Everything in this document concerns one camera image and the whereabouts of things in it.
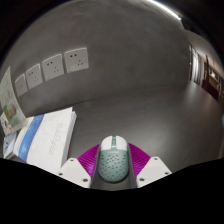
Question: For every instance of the white book with blue band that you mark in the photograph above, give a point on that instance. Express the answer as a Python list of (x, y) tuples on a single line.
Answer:
[(50, 138)]

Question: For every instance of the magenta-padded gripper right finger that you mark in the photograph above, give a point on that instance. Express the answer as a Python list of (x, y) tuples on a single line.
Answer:
[(154, 170)]

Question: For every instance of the green menu sign stand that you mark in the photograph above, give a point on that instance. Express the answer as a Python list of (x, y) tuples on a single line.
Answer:
[(11, 106)]

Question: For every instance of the dark framed glass door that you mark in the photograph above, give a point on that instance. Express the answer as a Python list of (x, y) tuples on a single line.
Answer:
[(196, 65)]

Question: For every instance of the white ceiling light strip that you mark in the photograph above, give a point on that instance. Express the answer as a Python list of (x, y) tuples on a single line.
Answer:
[(166, 8)]

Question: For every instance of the green and white computer mouse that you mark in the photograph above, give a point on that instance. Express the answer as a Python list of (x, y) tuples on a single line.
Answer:
[(113, 160)]

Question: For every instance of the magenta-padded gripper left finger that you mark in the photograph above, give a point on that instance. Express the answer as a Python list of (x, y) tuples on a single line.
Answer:
[(74, 170)]

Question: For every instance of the small colourful printed card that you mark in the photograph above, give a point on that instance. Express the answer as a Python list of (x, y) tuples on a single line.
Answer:
[(5, 125)]

